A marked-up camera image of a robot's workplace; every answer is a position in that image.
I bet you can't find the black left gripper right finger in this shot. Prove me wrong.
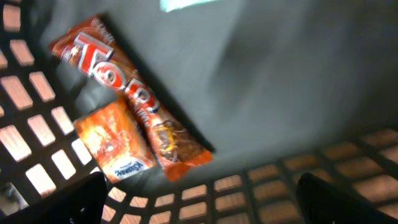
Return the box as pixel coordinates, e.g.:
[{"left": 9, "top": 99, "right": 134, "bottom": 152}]
[{"left": 296, "top": 173, "right": 397, "bottom": 224}]

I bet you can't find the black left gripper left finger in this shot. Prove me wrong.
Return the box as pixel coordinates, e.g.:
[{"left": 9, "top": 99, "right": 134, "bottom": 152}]
[{"left": 1, "top": 172, "right": 108, "bottom": 224}]

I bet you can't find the small orange box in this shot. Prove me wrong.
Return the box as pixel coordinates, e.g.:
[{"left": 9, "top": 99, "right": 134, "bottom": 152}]
[{"left": 73, "top": 98, "right": 157, "bottom": 183}]

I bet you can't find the orange red chocolate bar wrapper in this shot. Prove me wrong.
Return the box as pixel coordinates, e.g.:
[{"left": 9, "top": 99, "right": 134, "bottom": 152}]
[{"left": 50, "top": 16, "right": 213, "bottom": 181}]

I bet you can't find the mint green wipes pack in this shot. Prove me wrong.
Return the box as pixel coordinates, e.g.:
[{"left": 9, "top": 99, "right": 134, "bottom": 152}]
[{"left": 159, "top": 0, "right": 216, "bottom": 12}]

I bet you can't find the dark grey plastic basket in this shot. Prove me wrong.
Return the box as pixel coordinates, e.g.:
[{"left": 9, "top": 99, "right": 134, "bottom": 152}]
[{"left": 1, "top": 1, "right": 397, "bottom": 223}]

